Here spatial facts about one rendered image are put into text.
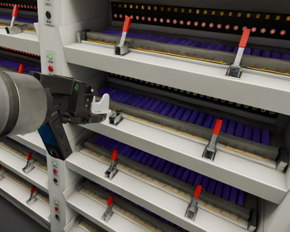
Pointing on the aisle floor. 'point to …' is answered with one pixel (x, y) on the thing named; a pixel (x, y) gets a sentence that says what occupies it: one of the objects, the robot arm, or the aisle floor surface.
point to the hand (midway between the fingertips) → (103, 113)
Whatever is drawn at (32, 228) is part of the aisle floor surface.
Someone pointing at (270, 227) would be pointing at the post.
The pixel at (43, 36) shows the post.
